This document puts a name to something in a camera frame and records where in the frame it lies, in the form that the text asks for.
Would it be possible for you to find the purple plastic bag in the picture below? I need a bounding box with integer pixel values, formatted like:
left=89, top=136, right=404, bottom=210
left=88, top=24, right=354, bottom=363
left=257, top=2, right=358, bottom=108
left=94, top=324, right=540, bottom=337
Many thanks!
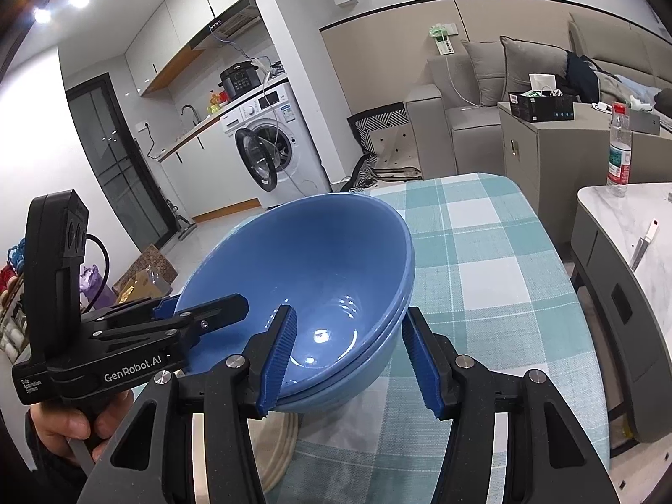
left=79, top=265, right=119, bottom=313

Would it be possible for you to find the white wall cabinet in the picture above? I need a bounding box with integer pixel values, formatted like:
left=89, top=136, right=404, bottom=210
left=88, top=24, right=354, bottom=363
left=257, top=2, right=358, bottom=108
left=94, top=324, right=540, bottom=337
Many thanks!
left=125, top=0, right=253, bottom=98

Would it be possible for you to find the yellow cardboard box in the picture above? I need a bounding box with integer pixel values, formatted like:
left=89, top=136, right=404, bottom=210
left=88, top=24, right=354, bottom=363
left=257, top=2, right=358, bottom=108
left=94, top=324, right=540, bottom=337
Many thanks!
left=113, top=268, right=174, bottom=305

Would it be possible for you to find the white power strip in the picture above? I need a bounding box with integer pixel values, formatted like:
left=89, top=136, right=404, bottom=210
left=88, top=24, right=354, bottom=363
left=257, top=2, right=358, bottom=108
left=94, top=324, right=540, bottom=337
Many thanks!
left=428, top=22, right=457, bottom=56

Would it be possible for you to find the white marble table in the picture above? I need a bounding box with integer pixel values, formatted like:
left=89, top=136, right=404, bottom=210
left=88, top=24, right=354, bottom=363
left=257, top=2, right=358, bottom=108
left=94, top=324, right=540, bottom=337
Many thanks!
left=570, top=183, right=672, bottom=444

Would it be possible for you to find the range hood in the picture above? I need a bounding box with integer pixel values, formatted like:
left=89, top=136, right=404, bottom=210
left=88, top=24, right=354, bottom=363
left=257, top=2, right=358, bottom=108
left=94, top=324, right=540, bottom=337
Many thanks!
left=194, top=0, right=257, bottom=50

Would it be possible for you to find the black cardboard box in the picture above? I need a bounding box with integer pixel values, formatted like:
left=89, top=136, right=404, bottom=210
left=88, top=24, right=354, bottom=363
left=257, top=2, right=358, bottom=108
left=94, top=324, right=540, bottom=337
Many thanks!
left=508, top=90, right=575, bottom=123

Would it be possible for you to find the white-handled knife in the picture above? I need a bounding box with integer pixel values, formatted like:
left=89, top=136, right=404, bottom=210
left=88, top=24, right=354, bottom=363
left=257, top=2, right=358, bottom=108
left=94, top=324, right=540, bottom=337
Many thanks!
left=630, top=218, right=659, bottom=273

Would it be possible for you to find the grey flat box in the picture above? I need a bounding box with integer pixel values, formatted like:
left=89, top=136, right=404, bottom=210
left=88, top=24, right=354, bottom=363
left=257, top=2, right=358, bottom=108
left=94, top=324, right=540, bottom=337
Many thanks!
left=630, top=113, right=662, bottom=137

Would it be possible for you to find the white small box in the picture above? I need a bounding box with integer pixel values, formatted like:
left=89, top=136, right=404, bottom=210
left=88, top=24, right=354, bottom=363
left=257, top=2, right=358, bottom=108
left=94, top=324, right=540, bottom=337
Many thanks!
left=528, top=73, right=558, bottom=96

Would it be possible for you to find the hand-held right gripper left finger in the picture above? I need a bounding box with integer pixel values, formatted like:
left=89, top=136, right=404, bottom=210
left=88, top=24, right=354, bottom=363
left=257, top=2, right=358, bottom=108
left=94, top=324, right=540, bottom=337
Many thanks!
left=76, top=304, right=298, bottom=504

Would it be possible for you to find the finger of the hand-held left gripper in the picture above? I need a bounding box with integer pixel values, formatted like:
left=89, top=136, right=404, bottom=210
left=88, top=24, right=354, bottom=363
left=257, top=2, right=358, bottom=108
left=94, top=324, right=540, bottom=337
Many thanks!
left=81, top=295, right=182, bottom=327
left=87, top=294, right=250, bottom=363

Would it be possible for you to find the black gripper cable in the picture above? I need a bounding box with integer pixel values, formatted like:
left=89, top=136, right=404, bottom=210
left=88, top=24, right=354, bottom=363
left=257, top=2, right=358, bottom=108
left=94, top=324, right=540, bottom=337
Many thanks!
left=79, top=234, right=111, bottom=316

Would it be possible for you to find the wooden shoe rack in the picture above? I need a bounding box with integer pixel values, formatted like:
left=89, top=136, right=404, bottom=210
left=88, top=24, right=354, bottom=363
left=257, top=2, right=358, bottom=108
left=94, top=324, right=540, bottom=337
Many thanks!
left=0, top=239, right=32, bottom=363

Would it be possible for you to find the black electric pressure cooker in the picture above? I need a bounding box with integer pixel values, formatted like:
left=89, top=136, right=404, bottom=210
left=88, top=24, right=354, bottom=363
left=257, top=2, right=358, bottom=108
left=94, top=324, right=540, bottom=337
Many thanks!
left=218, top=62, right=263, bottom=100

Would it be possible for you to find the grey sofa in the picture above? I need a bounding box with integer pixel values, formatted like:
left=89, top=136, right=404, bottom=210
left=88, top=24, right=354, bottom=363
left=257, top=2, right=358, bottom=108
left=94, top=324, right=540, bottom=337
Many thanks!
left=404, top=13, right=672, bottom=179

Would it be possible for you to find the grey sofa cushion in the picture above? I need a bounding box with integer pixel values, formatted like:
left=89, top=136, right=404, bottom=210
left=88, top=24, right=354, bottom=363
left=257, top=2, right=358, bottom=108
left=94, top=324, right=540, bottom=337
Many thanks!
left=461, top=39, right=507, bottom=108
left=499, top=36, right=573, bottom=106

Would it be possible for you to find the dark glass door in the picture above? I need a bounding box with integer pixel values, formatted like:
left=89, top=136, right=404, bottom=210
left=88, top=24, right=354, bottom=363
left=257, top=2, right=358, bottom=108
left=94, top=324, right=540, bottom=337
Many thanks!
left=66, top=76, right=171, bottom=253

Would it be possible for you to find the white kitchen base cabinet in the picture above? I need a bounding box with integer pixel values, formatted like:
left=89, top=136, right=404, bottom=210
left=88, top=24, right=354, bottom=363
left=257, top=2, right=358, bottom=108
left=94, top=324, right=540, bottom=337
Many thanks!
left=157, top=115, right=260, bottom=224

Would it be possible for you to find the person's left hand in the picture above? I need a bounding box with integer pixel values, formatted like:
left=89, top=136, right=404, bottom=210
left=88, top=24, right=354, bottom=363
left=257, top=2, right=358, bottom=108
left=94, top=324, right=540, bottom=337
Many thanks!
left=26, top=391, right=132, bottom=463

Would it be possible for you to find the brown patterned box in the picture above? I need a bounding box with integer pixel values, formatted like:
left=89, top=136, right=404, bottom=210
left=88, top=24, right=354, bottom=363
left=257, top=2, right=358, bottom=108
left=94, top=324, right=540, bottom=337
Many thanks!
left=113, top=244, right=179, bottom=295

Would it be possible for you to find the clear plastic water bottle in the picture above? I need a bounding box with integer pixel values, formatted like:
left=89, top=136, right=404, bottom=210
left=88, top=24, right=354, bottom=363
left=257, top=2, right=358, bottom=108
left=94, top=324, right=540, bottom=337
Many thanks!
left=605, top=102, right=632, bottom=197

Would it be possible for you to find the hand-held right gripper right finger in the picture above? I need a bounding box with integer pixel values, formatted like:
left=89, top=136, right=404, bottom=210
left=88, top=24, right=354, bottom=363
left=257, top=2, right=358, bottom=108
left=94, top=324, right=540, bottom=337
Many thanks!
left=407, top=305, right=623, bottom=504

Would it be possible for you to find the white washing machine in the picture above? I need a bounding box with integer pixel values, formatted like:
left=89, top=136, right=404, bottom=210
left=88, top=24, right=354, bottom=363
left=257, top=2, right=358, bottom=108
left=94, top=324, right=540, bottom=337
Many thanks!
left=219, top=79, right=333, bottom=211

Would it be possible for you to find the grey-beige side cabinet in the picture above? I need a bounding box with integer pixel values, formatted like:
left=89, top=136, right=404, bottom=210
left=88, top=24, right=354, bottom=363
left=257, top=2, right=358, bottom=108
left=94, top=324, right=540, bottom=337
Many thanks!
left=498, top=100, right=672, bottom=237

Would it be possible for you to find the stick vacuum cleaner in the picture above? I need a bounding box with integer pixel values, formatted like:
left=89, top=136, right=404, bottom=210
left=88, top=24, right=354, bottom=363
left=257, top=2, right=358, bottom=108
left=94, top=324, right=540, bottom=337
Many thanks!
left=165, top=199, right=197, bottom=237

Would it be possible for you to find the teal checkered tablecloth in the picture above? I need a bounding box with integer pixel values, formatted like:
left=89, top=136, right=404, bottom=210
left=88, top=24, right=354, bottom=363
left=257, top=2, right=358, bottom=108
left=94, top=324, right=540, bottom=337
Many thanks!
left=131, top=173, right=612, bottom=504

